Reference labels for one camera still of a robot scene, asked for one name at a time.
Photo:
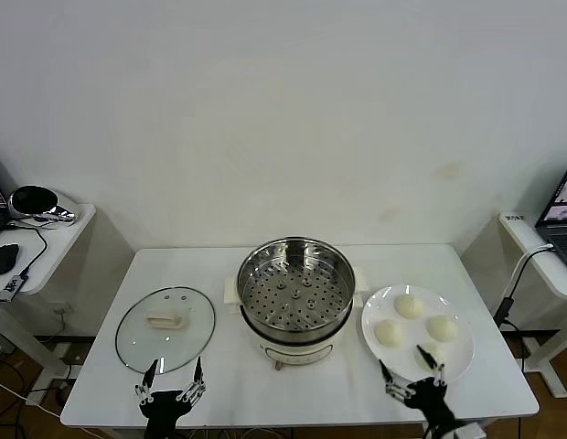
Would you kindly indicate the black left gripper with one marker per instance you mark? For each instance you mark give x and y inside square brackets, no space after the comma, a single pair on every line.
[164,407]

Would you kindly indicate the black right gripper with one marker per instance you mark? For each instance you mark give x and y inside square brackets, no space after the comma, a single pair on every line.
[430,400]

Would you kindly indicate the white steamed baozi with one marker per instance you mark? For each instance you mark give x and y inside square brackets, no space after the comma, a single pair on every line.
[389,334]
[442,354]
[442,328]
[409,306]

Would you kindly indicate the round glass pot lid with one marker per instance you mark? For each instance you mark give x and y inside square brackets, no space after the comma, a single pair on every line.
[142,347]

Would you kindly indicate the perforated steel steamer basket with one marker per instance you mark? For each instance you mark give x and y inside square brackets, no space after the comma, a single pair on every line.
[265,292]

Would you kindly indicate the round white plate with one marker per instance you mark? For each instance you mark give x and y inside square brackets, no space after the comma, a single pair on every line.
[459,356]

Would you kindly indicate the white floor power strip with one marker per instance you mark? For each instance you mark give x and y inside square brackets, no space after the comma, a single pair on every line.
[68,354]

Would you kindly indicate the white electric cooker pot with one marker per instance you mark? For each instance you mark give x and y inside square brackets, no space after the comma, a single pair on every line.
[302,354]

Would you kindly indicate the white side desk with label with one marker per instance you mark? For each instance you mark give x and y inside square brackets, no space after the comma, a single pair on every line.
[553,270]

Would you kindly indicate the grey usb hub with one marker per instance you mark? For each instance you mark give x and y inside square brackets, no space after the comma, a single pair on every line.
[10,287]

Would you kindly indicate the small white desk label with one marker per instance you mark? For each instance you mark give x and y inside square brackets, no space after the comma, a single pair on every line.
[515,217]

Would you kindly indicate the grey open laptop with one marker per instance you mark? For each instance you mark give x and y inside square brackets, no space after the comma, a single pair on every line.
[558,238]

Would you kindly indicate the black computer mouse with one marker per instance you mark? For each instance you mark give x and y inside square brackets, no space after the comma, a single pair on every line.
[3,258]

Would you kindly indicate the black headphones on shelf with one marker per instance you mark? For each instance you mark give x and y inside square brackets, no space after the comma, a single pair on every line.
[32,201]

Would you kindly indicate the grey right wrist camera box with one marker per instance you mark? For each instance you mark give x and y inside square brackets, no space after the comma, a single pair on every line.
[471,431]

